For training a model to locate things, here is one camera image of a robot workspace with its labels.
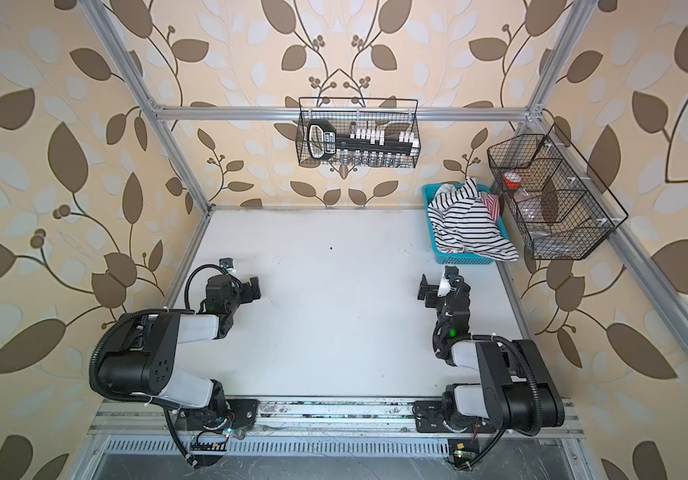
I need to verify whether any black white striped tank top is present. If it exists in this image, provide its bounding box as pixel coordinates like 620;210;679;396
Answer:
429;177;520;262

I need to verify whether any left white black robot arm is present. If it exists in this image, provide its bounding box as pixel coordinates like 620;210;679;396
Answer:
89;264;261;431

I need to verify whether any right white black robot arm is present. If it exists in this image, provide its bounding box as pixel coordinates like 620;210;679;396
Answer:
413;267;566;436

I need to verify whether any red white striped tank top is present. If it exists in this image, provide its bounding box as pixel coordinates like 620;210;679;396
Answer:
482;193;501;223

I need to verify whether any teal plastic basket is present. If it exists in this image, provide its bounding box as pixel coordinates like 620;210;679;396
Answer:
422;183;495;265

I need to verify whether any red capped plastic bottle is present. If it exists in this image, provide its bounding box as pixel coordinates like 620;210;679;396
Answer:
503;171;532;203

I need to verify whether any black vial rack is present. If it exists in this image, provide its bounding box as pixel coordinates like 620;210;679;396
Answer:
333;122;421;168

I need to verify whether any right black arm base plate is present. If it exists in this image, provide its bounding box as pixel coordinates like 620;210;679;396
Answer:
412;400;497;434

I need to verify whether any right black corrugated cable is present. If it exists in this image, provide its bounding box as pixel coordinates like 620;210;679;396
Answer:
463;425;510;470

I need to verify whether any black corrugated cable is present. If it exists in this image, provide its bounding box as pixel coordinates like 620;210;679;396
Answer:
162;407;201;469
463;425;510;470

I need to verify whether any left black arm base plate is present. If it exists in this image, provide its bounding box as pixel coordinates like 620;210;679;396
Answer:
177;398;260;432

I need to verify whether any aluminium front rail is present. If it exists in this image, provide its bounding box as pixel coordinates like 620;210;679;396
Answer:
88;394;585;438

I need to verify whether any right black wire basket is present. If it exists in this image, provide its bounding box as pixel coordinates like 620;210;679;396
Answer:
487;125;629;260

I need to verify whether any black wire basket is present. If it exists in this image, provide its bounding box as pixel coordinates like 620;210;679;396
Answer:
487;125;629;260
295;95;422;169

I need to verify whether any back black wire basket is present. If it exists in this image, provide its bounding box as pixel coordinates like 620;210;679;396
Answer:
295;95;422;169

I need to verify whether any black white handled tool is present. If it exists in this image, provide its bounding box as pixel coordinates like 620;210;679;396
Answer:
306;119;337;161

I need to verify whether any left black corrugated cable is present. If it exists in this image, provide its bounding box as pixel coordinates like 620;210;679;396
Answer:
162;407;201;469

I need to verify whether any aluminium frame back bar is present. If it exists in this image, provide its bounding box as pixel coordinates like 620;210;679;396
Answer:
154;105;531;122

